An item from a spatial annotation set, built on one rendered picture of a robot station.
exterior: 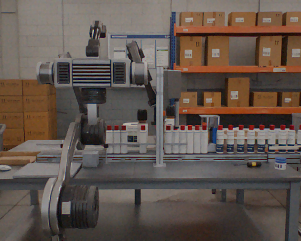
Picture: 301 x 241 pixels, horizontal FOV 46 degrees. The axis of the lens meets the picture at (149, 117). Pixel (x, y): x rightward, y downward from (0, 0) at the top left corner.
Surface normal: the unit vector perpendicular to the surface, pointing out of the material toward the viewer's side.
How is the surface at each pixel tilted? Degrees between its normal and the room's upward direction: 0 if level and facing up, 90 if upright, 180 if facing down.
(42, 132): 89
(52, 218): 95
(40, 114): 89
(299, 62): 91
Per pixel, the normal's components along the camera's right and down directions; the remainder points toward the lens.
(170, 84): 0.83, 0.06
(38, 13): -0.01, 0.11
